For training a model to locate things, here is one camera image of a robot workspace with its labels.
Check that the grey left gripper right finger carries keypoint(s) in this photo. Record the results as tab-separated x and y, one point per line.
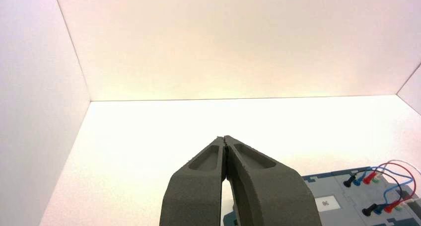
269	195

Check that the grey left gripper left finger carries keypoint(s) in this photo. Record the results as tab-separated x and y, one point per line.
194	195

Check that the white label on board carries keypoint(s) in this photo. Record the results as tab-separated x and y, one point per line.
327	203

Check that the grey-blue electronics task board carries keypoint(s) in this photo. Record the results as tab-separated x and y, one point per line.
355	198

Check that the green socket on board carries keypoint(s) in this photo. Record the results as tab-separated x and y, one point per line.
375	180
398	208

